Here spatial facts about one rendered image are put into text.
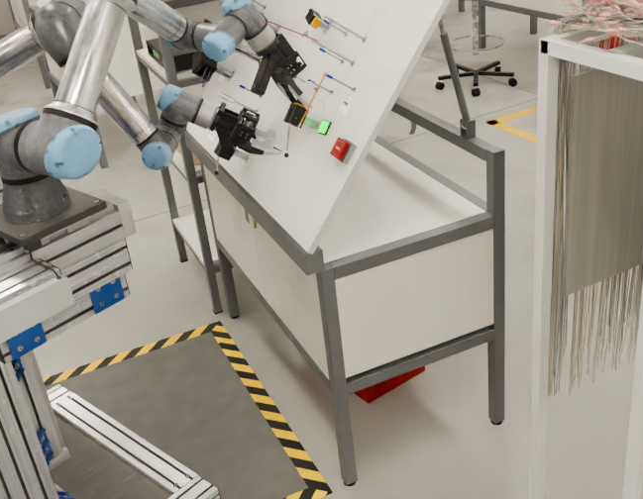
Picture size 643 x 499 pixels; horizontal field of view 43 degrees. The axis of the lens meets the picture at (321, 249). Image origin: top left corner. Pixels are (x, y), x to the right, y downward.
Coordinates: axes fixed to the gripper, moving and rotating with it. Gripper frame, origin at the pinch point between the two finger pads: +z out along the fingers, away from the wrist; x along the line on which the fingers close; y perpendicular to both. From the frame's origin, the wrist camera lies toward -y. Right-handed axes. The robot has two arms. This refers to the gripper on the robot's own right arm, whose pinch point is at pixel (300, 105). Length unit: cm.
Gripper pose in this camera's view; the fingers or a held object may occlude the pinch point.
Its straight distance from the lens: 235.7
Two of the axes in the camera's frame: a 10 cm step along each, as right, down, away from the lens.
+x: -4.8, -2.5, 8.4
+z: 5.4, 6.7, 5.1
